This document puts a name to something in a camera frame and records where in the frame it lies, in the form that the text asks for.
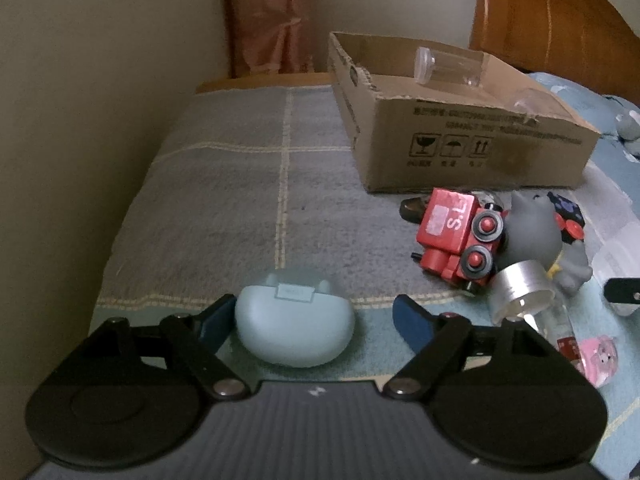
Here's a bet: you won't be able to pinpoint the blue toy car red wheels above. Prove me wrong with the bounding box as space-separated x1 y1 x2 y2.
547 191 587 246

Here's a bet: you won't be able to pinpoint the clear plastic cup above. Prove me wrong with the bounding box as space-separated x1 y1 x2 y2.
415 46 485 86

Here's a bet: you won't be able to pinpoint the grey rounded object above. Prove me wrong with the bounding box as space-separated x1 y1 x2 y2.
614 109 640 157

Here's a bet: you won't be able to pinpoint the red toy train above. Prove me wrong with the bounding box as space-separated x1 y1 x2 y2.
414 188 508 291

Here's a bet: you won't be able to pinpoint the grey cat figure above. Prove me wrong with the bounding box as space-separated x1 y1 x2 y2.
492 191 593 291

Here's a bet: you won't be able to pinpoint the clear bottle with silver cap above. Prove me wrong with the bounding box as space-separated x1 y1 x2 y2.
487 259 583 361

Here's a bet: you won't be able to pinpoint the light blue bedsheet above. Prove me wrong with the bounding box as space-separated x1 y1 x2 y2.
95 71 640 461

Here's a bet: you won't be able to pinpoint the dark brown small object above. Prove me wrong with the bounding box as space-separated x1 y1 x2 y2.
399 197 431 223

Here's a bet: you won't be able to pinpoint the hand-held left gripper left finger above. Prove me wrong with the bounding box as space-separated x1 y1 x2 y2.
65 294 251 402

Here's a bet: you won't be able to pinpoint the pink pig toy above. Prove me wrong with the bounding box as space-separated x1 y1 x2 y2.
575 335 621 388

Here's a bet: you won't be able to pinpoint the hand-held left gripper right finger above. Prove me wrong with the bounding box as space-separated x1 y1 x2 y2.
385 294 571 402

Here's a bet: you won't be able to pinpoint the pink curtain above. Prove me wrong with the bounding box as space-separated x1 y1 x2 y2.
222 0 316 78

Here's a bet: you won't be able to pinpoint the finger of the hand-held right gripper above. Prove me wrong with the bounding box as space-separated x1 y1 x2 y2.
604 276 640 305

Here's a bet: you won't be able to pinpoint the light blue earbuds case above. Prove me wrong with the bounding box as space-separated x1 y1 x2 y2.
235 266 357 366

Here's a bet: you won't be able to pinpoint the brown cardboard box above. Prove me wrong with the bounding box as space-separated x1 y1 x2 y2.
327 31 602 193

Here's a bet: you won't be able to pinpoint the wooden headboard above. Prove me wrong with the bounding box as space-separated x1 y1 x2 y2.
470 0 640 76

